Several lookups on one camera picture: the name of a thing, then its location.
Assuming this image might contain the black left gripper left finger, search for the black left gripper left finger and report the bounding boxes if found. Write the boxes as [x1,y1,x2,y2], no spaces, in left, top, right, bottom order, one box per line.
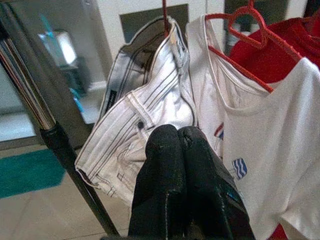
[127,124,188,240]

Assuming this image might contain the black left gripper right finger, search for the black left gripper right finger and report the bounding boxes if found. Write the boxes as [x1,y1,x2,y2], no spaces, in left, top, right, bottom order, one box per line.
[177,126,256,240]

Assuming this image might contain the red clothes hanger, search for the red clothes hanger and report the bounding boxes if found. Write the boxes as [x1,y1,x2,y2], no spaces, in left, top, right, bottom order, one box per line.
[161,0,171,38]
[204,0,305,94]

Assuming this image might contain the white printed t-shirt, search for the white printed t-shirt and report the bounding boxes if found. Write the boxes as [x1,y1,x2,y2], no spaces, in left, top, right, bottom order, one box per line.
[186,13,320,240]

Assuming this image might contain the white striped jeans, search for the white striped jeans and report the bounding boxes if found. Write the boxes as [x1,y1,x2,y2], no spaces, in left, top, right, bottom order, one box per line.
[74,16,198,208]

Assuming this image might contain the metal clothes rack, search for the metal clothes rack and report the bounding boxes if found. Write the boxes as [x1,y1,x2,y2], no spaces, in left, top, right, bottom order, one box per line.
[0,2,121,240]

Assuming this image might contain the teal floor mat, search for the teal floor mat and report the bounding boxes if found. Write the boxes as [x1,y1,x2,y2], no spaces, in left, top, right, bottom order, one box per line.
[0,149,66,200]

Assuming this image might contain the red polo shirt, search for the red polo shirt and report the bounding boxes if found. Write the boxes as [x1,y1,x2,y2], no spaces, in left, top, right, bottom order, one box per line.
[229,16,320,240]

